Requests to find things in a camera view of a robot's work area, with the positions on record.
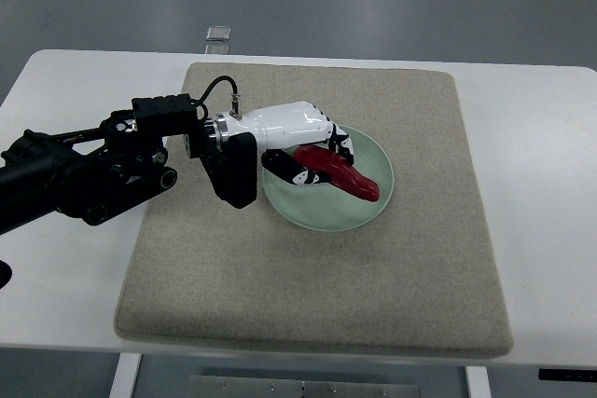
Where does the white table leg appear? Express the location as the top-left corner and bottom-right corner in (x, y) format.
(465, 366), (492, 398)
(108, 353), (142, 398)

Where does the metal floor socket plate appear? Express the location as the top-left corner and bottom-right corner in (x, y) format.
(205, 25), (231, 42)

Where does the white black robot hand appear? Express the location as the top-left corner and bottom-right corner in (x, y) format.
(201, 101), (354, 209)

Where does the white table leg left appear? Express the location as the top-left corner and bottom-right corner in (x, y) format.
(108, 353), (142, 398)

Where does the white table leg right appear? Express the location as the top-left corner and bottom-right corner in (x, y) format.
(465, 366), (492, 398)

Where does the light green plate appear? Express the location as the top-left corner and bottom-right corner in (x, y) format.
(262, 126), (395, 232)

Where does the red chili pepper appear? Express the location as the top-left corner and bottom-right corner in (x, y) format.
(293, 144), (381, 202)

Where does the black table control panel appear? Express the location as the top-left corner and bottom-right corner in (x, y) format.
(537, 368), (597, 383)

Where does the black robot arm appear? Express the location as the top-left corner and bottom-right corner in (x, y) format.
(1, 94), (255, 233)

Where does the beige fabric mat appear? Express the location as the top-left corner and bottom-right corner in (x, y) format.
(114, 62), (513, 358)

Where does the metal base plate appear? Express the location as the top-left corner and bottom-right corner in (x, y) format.
(187, 375), (421, 398)

